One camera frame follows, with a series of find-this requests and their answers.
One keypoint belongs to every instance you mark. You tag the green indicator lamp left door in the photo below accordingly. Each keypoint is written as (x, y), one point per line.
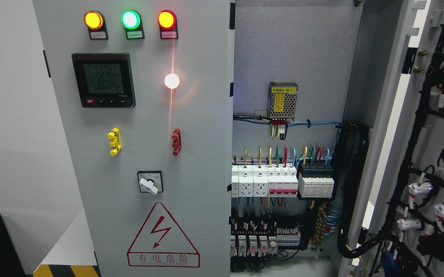
(132, 23)

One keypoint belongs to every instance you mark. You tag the yellow indicator lamp left door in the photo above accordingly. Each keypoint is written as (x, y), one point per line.
(96, 25)

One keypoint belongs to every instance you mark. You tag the red terminal post pair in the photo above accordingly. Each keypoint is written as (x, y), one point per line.
(176, 142)

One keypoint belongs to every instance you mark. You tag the black digital power meter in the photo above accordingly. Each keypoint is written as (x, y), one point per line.
(104, 80)

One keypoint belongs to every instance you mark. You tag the black surge protector module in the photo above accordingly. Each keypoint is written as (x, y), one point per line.
(316, 182)

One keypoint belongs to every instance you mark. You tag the yellow terminal post pair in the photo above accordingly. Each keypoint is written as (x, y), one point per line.
(115, 142)

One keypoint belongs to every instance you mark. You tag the white DIN rail breaker row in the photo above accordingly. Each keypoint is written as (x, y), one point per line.
(264, 181)

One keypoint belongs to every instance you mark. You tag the metal mesh power supply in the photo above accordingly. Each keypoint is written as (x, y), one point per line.
(282, 100)

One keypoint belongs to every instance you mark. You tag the lower relay and breaker row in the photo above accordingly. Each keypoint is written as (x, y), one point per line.
(262, 236)

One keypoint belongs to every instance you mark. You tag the grey cabinet door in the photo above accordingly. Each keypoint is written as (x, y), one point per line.
(195, 182)
(394, 206)

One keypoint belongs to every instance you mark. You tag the red electrical hazard warning sticker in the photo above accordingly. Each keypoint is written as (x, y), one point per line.
(161, 242)

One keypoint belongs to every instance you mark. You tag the white rotary selector switch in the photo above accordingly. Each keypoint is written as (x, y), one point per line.
(150, 182)

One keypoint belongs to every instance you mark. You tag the red indicator lamp left door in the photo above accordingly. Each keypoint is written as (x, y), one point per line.
(167, 22)

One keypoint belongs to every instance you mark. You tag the white glowing indicator lamp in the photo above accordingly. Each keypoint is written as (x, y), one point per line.
(172, 81)

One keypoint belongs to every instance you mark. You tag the brass terminal bar right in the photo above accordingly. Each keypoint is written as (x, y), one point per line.
(321, 224)

